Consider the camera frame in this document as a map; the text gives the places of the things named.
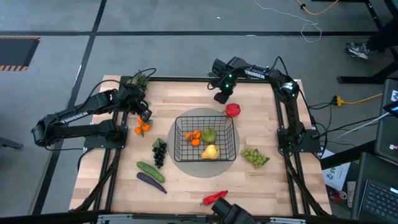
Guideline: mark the small potted succulent plant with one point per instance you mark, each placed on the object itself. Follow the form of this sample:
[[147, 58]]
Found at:
[[138, 81]]

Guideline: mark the orange carrots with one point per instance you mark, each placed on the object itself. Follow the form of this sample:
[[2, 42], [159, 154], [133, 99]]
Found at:
[[194, 138]]

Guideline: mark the long red chili pepper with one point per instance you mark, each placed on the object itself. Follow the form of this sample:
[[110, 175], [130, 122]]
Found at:
[[214, 197]]

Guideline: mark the dark grey laptop lid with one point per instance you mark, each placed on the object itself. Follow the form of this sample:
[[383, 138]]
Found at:
[[387, 133]]

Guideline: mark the person's shoe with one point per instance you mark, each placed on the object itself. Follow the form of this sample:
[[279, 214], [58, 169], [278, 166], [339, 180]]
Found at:
[[357, 49]]

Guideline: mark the silver metal bracket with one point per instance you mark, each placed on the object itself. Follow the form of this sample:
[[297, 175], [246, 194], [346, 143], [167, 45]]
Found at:
[[287, 221], [115, 217]]

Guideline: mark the grey chair base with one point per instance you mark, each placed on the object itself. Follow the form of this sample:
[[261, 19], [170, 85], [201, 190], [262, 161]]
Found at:
[[9, 143]]

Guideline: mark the round grey mat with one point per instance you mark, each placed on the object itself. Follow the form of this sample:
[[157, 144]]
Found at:
[[202, 169]]

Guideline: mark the person's leg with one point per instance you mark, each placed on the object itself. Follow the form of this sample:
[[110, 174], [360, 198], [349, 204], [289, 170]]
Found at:
[[384, 37]]

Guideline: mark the green cucumber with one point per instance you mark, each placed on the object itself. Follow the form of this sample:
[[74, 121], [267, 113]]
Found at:
[[150, 171]]

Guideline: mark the purple eggplant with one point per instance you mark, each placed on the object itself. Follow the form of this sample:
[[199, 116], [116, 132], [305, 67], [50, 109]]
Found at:
[[150, 182]]

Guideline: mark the phone with blue screen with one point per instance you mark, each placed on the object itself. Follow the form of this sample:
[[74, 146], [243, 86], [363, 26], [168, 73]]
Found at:
[[392, 109]]

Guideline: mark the open laptop with keyboard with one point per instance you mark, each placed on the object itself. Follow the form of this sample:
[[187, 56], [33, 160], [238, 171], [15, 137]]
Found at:
[[379, 199]]

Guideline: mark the red drink can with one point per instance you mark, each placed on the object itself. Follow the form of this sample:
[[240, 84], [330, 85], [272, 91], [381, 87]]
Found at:
[[340, 195]]

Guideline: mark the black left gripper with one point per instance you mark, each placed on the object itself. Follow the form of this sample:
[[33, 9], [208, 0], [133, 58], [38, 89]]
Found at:
[[141, 105]]

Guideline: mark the green grape bunch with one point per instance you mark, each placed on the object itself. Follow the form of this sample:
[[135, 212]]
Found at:
[[255, 158]]

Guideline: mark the green pear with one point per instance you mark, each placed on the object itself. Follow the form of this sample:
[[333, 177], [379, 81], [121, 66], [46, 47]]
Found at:
[[209, 135]]

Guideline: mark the white paper sheet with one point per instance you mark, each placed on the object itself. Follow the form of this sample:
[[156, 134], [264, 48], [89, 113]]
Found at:
[[337, 177]]

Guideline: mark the orange tangerine cluster with leaves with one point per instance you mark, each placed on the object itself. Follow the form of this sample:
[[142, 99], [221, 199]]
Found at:
[[143, 127]]

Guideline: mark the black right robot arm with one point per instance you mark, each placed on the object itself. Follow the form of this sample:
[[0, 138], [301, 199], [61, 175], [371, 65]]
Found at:
[[255, 74]]

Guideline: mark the yellow pear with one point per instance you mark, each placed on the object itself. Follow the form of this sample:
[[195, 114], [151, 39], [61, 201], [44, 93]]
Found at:
[[211, 152]]

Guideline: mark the red bell pepper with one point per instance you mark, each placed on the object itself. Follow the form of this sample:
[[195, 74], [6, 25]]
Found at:
[[232, 109]]

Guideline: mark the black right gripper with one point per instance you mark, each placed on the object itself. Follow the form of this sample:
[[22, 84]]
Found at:
[[223, 96]]

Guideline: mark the black grape bunch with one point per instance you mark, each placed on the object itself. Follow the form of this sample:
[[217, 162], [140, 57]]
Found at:
[[159, 154]]

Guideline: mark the hazard-striped black floor mat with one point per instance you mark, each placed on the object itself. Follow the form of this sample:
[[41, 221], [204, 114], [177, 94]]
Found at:
[[15, 51]]

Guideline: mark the black desk frame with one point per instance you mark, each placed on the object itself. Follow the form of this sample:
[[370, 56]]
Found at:
[[367, 79]]

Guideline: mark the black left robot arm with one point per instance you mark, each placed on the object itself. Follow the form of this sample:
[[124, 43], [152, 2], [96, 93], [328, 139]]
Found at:
[[74, 118]]

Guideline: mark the black aluminium table frame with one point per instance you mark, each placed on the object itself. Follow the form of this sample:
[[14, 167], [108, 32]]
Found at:
[[186, 79]]

